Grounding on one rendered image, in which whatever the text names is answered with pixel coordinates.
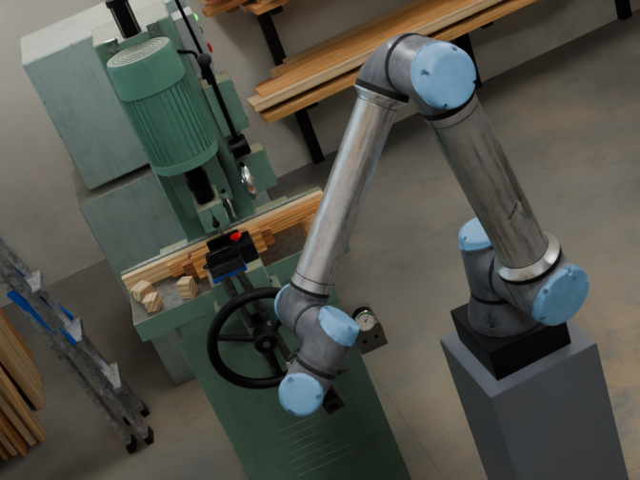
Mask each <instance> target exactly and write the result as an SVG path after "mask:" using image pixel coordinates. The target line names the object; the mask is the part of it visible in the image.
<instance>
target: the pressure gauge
mask: <svg viewBox="0 0 640 480"><path fill-rule="evenodd" d="M367 317H368V319H367ZM352 319H353V320H354V321H355V322H356V323H357V325H358V327H359V330H360V331H370V330H371V329H372V328H373V327H374V326H375V324H376V316H375V314H374V313H373V311H372V310H371V309H370V308H368V307H361V308H358V309H357V310H355V311H354V313H353V314H352ZM366 319H367V322H365V320H366Z"/></svg>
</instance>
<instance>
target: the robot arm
mask: <svg viewBox="0 0 640 480"><path fill-rule="evenodd" d="M474 80H476V70H475V66H474V64H473V62H472V60H471V58H470V57H469V55H468V54H467V53H466V52H465V51H463V50H461V49H460V48H458V47H457V46H455V45H453V44H452V43H449V42H445V41H438V40H435V39H432V38H429V37H426V36H423V35H422V34H419V33H414V32H406V33H400V34H397V35H394V36H392V38H390V39H388V40H386V41H385V42H384V43H382V44H381V45H380V46H379V47H377V48H376V49H375V50H374V52H373V53H372V54H371V55H370V56H369V58H368V59H367V60H366V61H365V63H364V65H363V66H362V68H361V69H360V71H359V73H358V75H357V78H356V81H355V83H354V86H355V88H356V90H357V93H358V97H357V100H356V103H355V106H354V108H353V111H352V114H351V117H350V120H349V123H348V126H347V129H346V131H345V134H344V137H343V140H342V142H341V145H340V148H339V151H338V153H337V155H336V158H335V161H334V164H333V166H332V169H331V172H330V177H329V179H328V182H327V185H326V187H325V189H324V192H323V195H322V198H321V201H320V203H319V206H318V209H317V212H316V213H315V216H314V219H313V222H312V225H311V227H310V232H309V235H308V237H307V240H306V243H305V246H304V248H303V250H302V253H301V256H300V259H299V261H298V264H297V267H296V270H295V272H294V275H293V276H292V278H291V280H290V283H289V284H288V285H286V286H285V287H284V288H282V289H280V291H279V292H278V293H277V295H276V298H275V301H274V309H275V313H276V315H277V316H278V318H279V320H280V321H281V323H282V324H283V325H284V326H285V327H287V328H288V329H289V330H290V331H291V332H292V333H293V334H294V335H295V336H296V337H297V338H298V339H299V341H300V342H301V343H302V344H303V345H302V347H301V348H300V349H298V350H295V351H294V352H293V354H290V356H289V357H288V360H289V362H290V363H289V362H287V363H286V365H287V368H288V370H289V371H288V373H287V375H286V376H285V378H284V379H283V380H282V382H281V383H280V386H279V390H278V395H279V401H280V403H281V405H282V407H283V408H284V409H285V410H286V411H287V412H288V413H290V414H292V415H295V416H300V417H303V416H309V415H311V414H313V413H315V412H316V411H317V410H319V409H320V407H321V406H322V407H323V408H324V410H325V411H326V412H327V413H328V414H332V413H334V412H335V411H337V410H340V409H342V408H343V407H345V406H346V404H345V401H344V398H343V397H342V396H341V394H340V393H339V392H338V390H337V389H336V388H335V386H334V385H333V384H332V381H333V379H334V377H335V376H336V374H337V372H338V371H339V369H340V368H341V366H342V364H343V363H344V362H345V361H346V360H347V358H348V355H349V351H350V348H351V347H352V346H353V345H354V343H355V340H356V337H357V335H358V333H359V327H358V325H357V323H356V322H355V321H354V320H353V319H352V318H350V317H349V316H348V315H347V314H345V313H344V312H342V311H340V310H339V309H337V308H334V307H331V306H326V305H327V302H328V300H329V297H330V292H331V287H332V284H333V281H334V279H335V276H336V273H337V271H338V269H339V266H340V263H341V261H342V258H343V255H344V253H345V250H346V247H347V245H348V242H349V240H350V236H351V233H352V230H353V228H354V225H355V222H356V220H357V217H358V214H359V212H360V209H361V207H362V205H363V202H364V199H365V196H366V194H367V191H368V188H369V186H370V181H371V179H372V176H373V174H374V172H375V169H376V166H377V164H378V161H379V158H380V155H381V153H382V150H383V148H384V146H385V143H386V140H387V138H388V135H389V132H390V128H391V125H392V122H393V120H394V117H395V114H396V112H397V111H398V110H399V109H400V108H402V107H404V106H406V105H407V104H408V102H409V100H410V98H411V100H412V101H413V103H414V105H415V107H416V108H417V110H418V111H419V113H420V115H421V117H422V118H423V119H424V120H425V121H426V123H427V125H428V127H429V129H430V131H431V133H432V135H433V137H434V139H435V141H436V142H437V144H438V146H439V148H440V150H441V151H442V153H443V154H444V156H445V158H446V160H447V162H448V164H449V166H450V168H451V170H452V172H453V174H454V176H455V178H456V179H457V181H458V183H459V185H460V187H461V189H462V190H463V192H464V193H465V195H466V197H467V199H468V201H469V202H470V205H471V207H472V209H473V211H474V213H475V214H476V216H477V217H475V218H473V219H471V220H470V221H469V222H468V223H466V224H465V225H464V226H463V228H461V229H460V231H459V235H458V237H459V249H460V250H461V254H462V258H463V262H464V267H465V271H466V275H467V278H468V283H469V287H470V301H469V305H468V318H469V322H470V325H471V326H472V328H473V329H474V330H476V331H477V332H479V333H481V334H484V335H487V336H490V337H509V336H513V335H517V334H520V333H523V332H525V331H527V330H530V329H531V328H533V327H534V326H535V325H536V324H537V323H538V322H541V323H543V324H545V325H548V326H556V325H559V324H561V323H564V322H566V321H568V320H569V319H571V318H572V316H573V315H574V314H575V313H576V312H578V311H579V309H580V308H581V305H582V304H583V303H584V302H585V300H586V297H587V295H588V291H589V278H588V276H587V274H586V273H585V272H584V271H583V270H582V269H581V268H580V267H579V266H577V265H574V264H572V262H570V261H569V260H568V259H567V258H566V256H565V254H564V252H563V251H562V249H561V247H560V245H559V242H558V241H557V239H556V238H555V237H554V236H553V235H552V234H550V233H548V232H546V231H542V229H541V227H540V225H539V223H538V221H537V219H536V217H535V214H534V212H533V210H532V208H531V206H530V203H529V201H528V199H527V197H526V195H525V193H524V192H523V190H522V188H521V186H520V184H519V182H518V179H517V177H516V175H515V173H514V171H513V169H512V167H511V165H510V162H509V160H508V158H507V156H506V154H505V153H504V151H503V149H502V147H501V145H500V142H499V140H498V138H497V136H496V134H495V132H494V130H493V128H492V126H491V124H490V121H489V119H488V117H487V115H486V114H485V112H484V110H483V107H482V105H481V103H480V101H479V99H478V97H477V95H476V93H475V85H474Z"/></svg>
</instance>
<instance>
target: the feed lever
mask: <svg viewBox="0 0 640 480"><path fill-rule="evenodd" d="M197 63H198V65H199V66H200V67H202V68H205V70H206V73H207V75H208V78H209V80H210V83H211V86H212V88H213V90H214V93H215V95H216V98H217V100H218V103H219V105H220V108H221V110H222V112H223V114H224V116H225V119H226V121H227V124H228V126H229V129H230V132H231V135H232V138H231V139H228V144H229V146H230V150H231V152H232V154H233V156H234V158H236V159H238V158H240V157H243V156H245V155H247V154H250V153H251V150H250V146H249V144H248V142H247V139H246V137H245V135H244V134H243V133H241V134H239V135H237V133H236V130H235V128H234V125H233V124H232V121H231V119H230V115H229V112H228V110H227V107H226V105H225V102H224V100H223V97H222V95H221V92H220V90H219V88H218V86H217V83H216V81H215V78H214V76H213V73H212V71H211V68H210V63H211V57H210V55H209V54H207V53H201V54H199V55H198V57H197Z"/></svg>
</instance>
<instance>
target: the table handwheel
mask: <svg viewBox="0 0 640 480"><path fill-rule="evenodd" d="M280 289H282V288H276V287H264V288H258V289H253V290H248V291H245V292H243V293H241V294H239V295H237V296H235V297H234V298H232V299H231V300H229V302H228V303H226V304H225V305H224V306H223V307H222V308H221V309H220V310H219V311H218V312H217V313H216V315H215V316H214V318H213V320H212V322H211V324H210V328H209V331H208V335H207V352H208V357H209V360H210V362H211V364H212V366H213V367H214V369H215V370H216V371H217V373H218V374H219V375H220V376H222V377H223V378H224V379H225V380H227V381H228V382H230V383H232V384H233V385H235V386H238V387H241V388H245V389H251V390H264V389H270V388H274V387H278V386H280V383H281V382H282V380H283V379H284V378H285V376H286V375H287V373H288V371H289V370H286V371H284V372H283V371H282V369H281V367H280V365H279V363H278V360H277V358H276V356H275V353H274V350H275V349H276V347H277V345H278V339H277V337H276V334H275V333H276V331H277V330H278V329H279V328H280V326H281V325H282V323H281V321H280V320H279V318H278V319H277V320H276V321H275V322H274V323H273V325H272V326H271V327H270V326H267V324H266V323H265V322H264V321H263V320H262V319H261V317H260V315H259V313H257V312H256V313H255V314H253V315H251V316H250V317H251V319H252V321H253V323H254V326H253V332H252V334H251V335H230V334H219V333H220V330H221V328H222V326H223V325H224V323H225V322H226V320H227V319H228V318H229V317H230V315H231V314H232V313H233V312H235V311H236V310H237V309H239V308H240V307H242V306H244V305H246V304H248V303H249V302H252V301H255V300H259V299H267V298H274V299H275V298H276V295H277V293H278V292H279V291H280ZM218 341H237V342H252V343H253V345H254V347H255V349H256V350H257V351H258V352H260V353H267V354H268V356H269V358H270V360H271V362H272V364H273V366H274V369H275V371H276V373H277V375H274V376H272V377H267V378H249V377H245V376H242V375H240V374H237V373H235V372H234V371H232V370H231V369H229V368H228V367H227V366H226V365H225V363H224V362H223V360H222V359H221V356H220V354H219V350H218Z"/></svg>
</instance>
